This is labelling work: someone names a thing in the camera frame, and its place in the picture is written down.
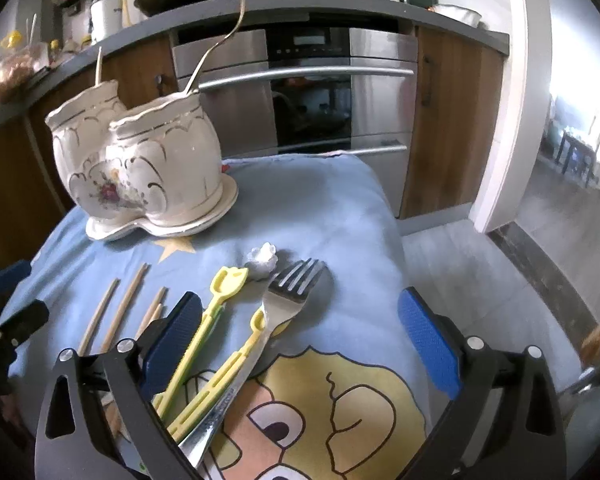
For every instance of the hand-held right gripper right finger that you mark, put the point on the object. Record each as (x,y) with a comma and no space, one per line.
(427,345)

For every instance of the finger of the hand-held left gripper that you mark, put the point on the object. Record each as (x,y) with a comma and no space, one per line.
(7,277)
(25,317)

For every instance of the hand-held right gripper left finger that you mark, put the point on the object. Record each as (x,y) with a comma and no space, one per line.
(177,330)

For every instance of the yellow plastic fork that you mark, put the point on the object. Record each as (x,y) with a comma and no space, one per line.
(215,385)
(225,280)

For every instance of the silver metal fork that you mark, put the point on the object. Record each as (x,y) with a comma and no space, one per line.
(280,305)

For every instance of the white ceramic double utensil holder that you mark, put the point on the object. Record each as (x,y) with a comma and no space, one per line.
(170,160)

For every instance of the blue cartoon printed cloth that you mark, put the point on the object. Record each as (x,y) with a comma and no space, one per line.
(305,220)

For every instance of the clear plastic food container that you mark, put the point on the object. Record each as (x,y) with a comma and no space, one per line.
(17,72)

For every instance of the yellow plastic bag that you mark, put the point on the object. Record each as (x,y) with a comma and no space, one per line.
(11,40)

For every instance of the dark small table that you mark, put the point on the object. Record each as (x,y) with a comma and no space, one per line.
(575,152)

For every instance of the stainless steel built-in oven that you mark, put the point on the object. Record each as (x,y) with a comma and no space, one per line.
(380,85)

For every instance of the white tumbler with black lid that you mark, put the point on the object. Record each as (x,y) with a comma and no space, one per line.
(106,17)

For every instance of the bent metal fork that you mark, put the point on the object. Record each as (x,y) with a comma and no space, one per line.
(225,37)

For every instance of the white bowl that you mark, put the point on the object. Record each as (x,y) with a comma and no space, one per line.
(457,15)

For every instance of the grey kitchen countertop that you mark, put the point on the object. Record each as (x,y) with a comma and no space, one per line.
(330,5)

